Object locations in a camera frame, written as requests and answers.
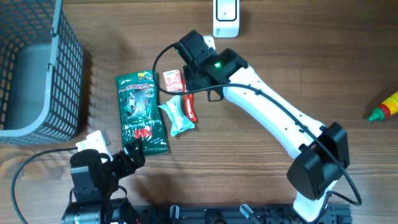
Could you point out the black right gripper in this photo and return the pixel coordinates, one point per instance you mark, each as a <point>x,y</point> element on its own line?
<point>191,78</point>

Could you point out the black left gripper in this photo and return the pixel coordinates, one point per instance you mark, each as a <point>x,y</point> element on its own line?
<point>137,155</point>

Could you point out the red Kleenex tissue pack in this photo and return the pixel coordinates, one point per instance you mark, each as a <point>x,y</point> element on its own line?
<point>173,81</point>

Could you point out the red Nescafe coffee stick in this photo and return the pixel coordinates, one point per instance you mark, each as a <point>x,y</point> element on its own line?
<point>189,108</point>

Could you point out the green snack bag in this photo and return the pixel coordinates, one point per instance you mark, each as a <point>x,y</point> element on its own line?
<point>140,117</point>

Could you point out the teal wet wipes pack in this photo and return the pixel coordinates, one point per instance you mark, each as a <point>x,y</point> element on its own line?
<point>173,109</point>

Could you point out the red sauce bottle green cap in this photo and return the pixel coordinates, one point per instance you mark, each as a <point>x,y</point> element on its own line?
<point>385,109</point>

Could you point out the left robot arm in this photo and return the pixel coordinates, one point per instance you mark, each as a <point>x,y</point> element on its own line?
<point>96,177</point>

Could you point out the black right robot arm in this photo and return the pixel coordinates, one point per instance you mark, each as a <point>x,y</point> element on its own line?
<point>320,153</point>

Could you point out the white barcode scanner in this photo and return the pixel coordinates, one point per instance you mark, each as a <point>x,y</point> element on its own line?
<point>226,18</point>

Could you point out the grey plastic mesh basket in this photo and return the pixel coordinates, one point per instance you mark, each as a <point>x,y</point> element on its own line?
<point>41,73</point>

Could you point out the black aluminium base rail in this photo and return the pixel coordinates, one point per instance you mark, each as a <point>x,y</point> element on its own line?
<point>268,214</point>

